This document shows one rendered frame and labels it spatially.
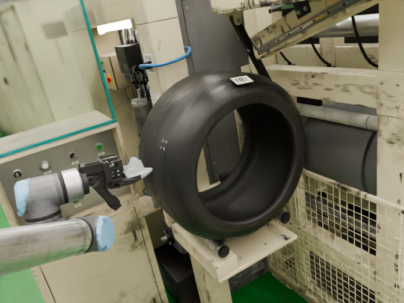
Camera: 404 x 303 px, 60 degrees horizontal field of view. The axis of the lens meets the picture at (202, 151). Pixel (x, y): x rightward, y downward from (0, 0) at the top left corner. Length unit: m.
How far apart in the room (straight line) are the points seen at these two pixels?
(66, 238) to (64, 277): 1.00
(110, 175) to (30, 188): 0.21
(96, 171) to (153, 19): 0.60
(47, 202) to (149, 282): 1.11
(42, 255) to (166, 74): 0.82
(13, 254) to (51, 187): 0.30
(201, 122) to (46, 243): 0.50
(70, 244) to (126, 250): 1.02
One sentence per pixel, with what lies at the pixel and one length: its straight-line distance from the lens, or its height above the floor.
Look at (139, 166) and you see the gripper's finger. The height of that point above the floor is 1.27.
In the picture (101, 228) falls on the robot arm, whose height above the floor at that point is 1.21.
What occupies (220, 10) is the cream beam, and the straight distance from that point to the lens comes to 1.38.
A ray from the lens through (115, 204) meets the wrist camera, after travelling 1.07.
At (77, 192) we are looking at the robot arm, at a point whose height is 1.28.
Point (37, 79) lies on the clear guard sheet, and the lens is 1.56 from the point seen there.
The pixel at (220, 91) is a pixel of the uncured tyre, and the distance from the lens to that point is 1.04.
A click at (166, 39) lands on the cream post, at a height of 1.59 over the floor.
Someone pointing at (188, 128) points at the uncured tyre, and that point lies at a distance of 1.00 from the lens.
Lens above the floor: 1.66
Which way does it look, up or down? 22 degrees down
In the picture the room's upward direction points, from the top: 11 degrees counter-clockwise
